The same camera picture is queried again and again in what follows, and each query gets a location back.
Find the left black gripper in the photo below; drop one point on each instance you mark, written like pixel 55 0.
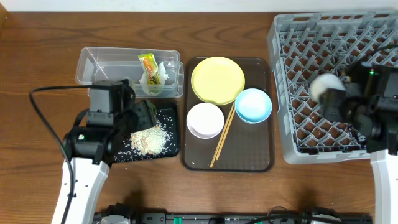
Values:
pixel 145 112

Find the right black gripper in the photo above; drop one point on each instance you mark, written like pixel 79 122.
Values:
pixel 329 101

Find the white napkin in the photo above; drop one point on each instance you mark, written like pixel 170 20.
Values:
pixel 163 74

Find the white green cup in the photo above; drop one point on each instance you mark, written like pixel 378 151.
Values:
pixel 323 82

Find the yellow green snack wrapper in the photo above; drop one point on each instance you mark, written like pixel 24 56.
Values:
pixel 151 80

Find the white rice bowl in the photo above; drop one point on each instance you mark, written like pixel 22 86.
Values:
pixel 205 120

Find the yellow plate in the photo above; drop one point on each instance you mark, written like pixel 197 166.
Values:
pixel 217 80

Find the wooden chopstick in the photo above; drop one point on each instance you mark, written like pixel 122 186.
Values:
pixel 222 137
pixel 226 137

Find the light blue bowl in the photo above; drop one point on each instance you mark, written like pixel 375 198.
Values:
pixel 253 106

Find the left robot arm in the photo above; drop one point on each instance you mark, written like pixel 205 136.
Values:
pixel 97 135

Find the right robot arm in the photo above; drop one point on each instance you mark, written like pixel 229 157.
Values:
pixel 380 131

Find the black waste tray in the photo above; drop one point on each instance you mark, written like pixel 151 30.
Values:
pixel 167 118

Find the grey dishwasher rack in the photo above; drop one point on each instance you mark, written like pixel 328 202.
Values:
pixel 303 46

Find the spilled rice pile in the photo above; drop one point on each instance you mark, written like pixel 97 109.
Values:
pixel 151 141

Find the clear plastic bin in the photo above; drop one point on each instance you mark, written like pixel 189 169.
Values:
pixel 112 63

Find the brown plastic tray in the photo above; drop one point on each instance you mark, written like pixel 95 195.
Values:
pixel 247 147

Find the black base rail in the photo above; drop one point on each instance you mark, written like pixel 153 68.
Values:
pixel 121 213

